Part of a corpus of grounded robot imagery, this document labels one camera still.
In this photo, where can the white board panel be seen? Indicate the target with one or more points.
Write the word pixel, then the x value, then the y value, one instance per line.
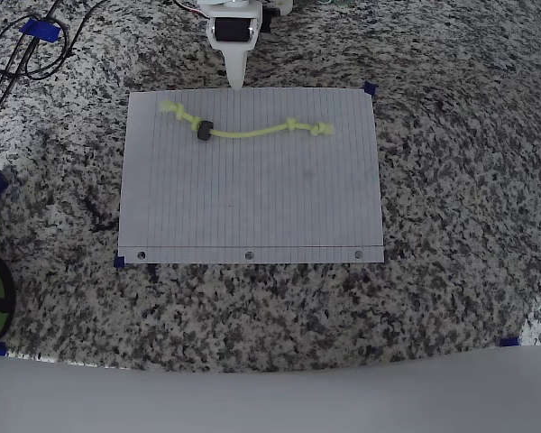
pixel 270 397

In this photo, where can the black hex nut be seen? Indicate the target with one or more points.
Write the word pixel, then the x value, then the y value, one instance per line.
pixel 204 131

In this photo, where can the lined white paper sheet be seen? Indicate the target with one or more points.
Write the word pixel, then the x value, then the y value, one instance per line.
pixel 252 203

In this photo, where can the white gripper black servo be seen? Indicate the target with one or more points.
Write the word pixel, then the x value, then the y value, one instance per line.
pixel 233 32

